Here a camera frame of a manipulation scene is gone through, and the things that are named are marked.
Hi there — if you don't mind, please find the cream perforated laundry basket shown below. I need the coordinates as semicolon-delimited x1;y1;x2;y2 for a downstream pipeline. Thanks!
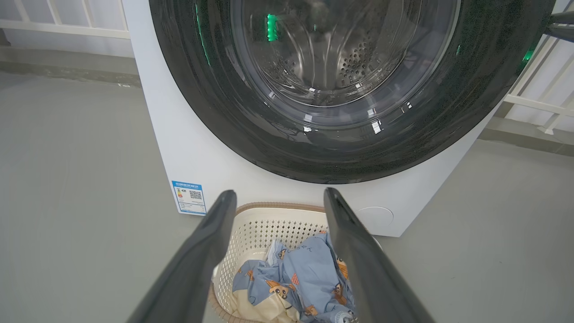
209;202;382;323

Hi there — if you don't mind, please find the blue energy label sticker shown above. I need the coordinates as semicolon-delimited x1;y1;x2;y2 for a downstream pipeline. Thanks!
172;181;207;216

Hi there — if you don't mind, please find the black round washing machine door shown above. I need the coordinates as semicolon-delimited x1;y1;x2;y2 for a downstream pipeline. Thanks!
149;0;557;184

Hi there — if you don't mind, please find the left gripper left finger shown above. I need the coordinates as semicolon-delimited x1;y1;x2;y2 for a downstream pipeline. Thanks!
127;190;237;323

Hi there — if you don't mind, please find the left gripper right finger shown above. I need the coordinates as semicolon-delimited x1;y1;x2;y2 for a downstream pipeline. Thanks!
323;188;435;323

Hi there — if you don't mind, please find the round filter cover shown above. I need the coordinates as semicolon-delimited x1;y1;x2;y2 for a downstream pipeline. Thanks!
357;206;394;236

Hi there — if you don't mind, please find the white washing machine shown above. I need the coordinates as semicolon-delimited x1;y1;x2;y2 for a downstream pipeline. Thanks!
121;0;503;238

